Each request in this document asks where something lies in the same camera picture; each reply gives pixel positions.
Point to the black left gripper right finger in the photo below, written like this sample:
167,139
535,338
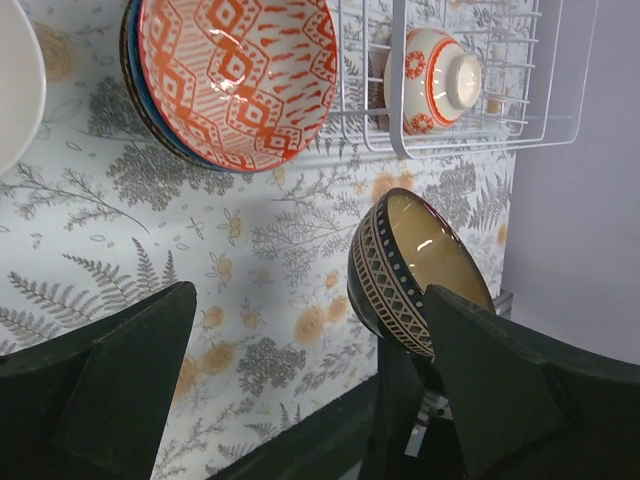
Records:
528,406

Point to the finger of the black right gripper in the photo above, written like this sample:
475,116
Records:
402,382

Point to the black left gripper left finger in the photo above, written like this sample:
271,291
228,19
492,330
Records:
93,403

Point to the black gold bowl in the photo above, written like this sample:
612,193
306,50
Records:
401,246

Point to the brown checker pattern bowl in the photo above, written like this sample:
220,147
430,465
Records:
137,90

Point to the white orange ring bowl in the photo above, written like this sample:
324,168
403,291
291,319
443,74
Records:
442,81

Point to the plain white bowl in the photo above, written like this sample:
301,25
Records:
23,83

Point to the red diamond pattern bowl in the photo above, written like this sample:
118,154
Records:
244,84

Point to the blue triangle pattern bowl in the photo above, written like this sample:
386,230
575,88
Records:
167,130

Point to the white wire dish rack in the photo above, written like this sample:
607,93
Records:
534,57

